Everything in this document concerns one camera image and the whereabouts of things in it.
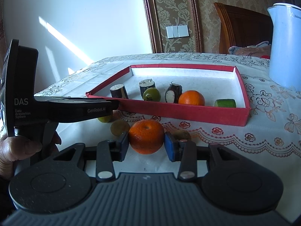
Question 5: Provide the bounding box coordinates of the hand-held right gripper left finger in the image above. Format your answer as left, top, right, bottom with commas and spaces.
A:
50, 132, 129, 182

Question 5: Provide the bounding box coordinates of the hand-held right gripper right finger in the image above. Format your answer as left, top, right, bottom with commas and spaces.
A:
164, 132, 244, 182

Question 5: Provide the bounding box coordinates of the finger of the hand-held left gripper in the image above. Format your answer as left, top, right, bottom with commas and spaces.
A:
35, 96, 119, 124

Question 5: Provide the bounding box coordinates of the orange mandarin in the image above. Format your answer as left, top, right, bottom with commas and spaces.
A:
128, 119, 164, 155
178, 90, 206, 106

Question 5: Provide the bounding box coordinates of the red shallow cardboard tray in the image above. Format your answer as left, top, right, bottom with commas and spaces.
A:
85, 63, 252, 127

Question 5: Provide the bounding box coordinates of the dark sugarcane piece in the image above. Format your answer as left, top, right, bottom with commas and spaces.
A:
110, 84, 129, 99
139, 78, 156, 97
165, 82, 183, 104

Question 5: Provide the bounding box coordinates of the green cucumber piece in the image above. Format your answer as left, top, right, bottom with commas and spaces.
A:
214, 99, 236, 108

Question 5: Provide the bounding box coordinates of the person's left hand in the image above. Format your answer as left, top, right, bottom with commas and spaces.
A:
0, 131, 62, 180

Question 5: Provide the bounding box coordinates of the brown kiwi fruit right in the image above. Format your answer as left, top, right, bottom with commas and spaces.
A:
173, 129, 192, 142

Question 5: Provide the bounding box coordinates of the yellow green round fruit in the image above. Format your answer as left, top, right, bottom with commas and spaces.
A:
110, 120, 131, 137

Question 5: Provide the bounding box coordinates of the floral lace tablecloth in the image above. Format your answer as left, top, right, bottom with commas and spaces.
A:
34, 52, 301, 217

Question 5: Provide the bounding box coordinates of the pink grey pillow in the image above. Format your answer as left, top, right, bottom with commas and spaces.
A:
229, 41, 272, 58

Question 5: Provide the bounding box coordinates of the wooden bed headboard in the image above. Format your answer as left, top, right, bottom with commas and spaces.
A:
214, 2, 274, 55

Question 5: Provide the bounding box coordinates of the white electric kettle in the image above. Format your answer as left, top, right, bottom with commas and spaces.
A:
267, 2, 301, 92

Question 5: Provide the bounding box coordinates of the wooden wall moulding frame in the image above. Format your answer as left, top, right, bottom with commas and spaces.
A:
139, 0, 204, 53

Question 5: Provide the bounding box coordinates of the white wall switch panel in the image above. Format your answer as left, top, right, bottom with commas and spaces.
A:
166, 25, 189, 39

